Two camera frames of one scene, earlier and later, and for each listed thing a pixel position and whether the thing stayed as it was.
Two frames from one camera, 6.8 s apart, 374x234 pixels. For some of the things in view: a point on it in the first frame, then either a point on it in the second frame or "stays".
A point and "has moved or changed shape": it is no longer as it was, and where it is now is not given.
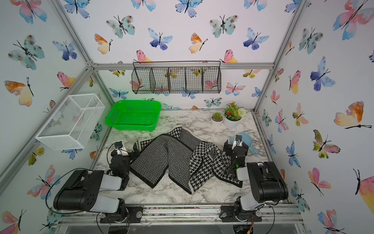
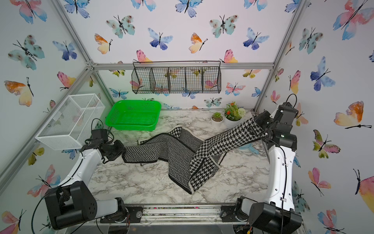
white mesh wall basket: [70, 125] stays
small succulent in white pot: [217, 119] stays
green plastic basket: [134, 115] stays
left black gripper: [114, 156] -> [121, 149]
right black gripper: [229, 147] -> [264, 118]
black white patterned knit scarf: [179, 155] has moved or changed shape
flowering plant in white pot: [233, 115] stays
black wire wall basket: [177, 77] stays
